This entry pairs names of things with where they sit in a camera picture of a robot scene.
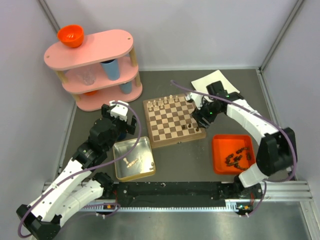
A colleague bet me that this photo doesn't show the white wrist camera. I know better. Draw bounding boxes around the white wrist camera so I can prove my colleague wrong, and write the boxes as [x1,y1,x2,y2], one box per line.
[109,100,129,122]
[185,92,207,110]

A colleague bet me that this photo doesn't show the white square plate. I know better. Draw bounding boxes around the white square plate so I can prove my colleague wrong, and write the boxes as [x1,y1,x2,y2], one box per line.
[191,70,240,94]

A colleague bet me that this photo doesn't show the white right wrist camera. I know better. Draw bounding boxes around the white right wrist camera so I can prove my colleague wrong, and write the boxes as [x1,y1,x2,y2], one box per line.
[185,92,207,110]

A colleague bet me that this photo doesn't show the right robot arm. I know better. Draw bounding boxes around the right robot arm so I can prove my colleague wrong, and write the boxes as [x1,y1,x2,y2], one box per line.
[185,81,298,198]

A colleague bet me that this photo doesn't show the pink three-tier shelf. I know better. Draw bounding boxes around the pink three-tier shelf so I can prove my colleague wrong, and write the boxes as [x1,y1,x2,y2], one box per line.
[44,29,143,112]

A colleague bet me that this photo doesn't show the orange bowl on shelf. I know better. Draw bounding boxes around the orange bowl on shelf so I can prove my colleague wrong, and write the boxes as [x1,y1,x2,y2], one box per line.
[57,24,85,48]

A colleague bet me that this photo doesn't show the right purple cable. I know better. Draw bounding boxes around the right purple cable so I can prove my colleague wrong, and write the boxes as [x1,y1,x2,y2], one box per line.
[170,79,300,217]

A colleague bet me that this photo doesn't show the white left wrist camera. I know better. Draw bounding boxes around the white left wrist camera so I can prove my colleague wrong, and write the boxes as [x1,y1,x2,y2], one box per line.
[109,100,129,122]

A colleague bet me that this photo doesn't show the orange plastic tray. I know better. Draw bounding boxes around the orange plastic tray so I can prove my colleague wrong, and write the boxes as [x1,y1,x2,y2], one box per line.
[211,134,256,175]

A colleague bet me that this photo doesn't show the white cable duct strip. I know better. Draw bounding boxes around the white cable duct strip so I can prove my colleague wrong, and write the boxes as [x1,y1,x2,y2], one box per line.
[80,200,253,213]

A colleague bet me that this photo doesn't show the clear drinking glass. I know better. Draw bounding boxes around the clear drinking glass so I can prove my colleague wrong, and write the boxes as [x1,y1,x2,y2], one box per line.
[76,65,96,86]

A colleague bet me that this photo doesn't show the tall blue cup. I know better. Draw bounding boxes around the tall blue cup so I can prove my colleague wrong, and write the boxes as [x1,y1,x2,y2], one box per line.
[100,59,120,81]

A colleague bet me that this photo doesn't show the wooden chess board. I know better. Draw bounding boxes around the wooden chess board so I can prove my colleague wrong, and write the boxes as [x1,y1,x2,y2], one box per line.
[143,94,207,149]

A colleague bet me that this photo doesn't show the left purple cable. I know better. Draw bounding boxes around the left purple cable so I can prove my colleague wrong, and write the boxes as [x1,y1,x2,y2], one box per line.
[17,99,142,238]

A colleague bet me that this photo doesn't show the small blue cup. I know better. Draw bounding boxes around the small blue cup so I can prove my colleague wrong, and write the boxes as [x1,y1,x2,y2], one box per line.
[119,81,132,95]

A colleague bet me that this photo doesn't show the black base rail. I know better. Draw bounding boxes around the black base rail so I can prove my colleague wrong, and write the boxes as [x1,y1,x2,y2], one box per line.
[113,181,253,208]

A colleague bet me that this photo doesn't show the purple cable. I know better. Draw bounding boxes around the purple cable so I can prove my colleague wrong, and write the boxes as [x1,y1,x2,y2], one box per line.
[170,79,300,217]
[17,99,142,238]

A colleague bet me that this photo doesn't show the white king chess piece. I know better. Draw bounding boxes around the white king chess piece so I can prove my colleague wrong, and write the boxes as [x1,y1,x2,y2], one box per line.
[169,95,174,104]

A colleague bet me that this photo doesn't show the square metal tin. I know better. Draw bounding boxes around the square metal tin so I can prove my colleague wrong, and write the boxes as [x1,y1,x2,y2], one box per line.
[112,136,156,182]

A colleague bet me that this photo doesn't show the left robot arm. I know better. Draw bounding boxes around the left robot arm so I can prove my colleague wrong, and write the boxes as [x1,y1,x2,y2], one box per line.
[16,100,141,240]

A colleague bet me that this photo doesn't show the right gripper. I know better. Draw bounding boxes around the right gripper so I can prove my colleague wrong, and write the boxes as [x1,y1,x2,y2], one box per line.
[191,97,222,129]

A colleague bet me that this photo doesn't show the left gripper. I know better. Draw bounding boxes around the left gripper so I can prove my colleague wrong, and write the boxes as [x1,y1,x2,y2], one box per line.
[102,104,138,152]

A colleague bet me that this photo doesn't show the light piece lying in tin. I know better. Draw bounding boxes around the light piece lying in tin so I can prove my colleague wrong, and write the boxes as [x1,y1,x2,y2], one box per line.
[126,158,139,169]

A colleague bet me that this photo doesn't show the dark piece in tin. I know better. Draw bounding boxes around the dark piece in tin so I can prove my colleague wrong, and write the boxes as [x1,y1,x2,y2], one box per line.
[149,162,156,171]

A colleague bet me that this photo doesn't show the orange bowl under shelf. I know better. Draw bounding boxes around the orange bowl under shelf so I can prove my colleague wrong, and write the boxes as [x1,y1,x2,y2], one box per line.
[84,90,98,96]

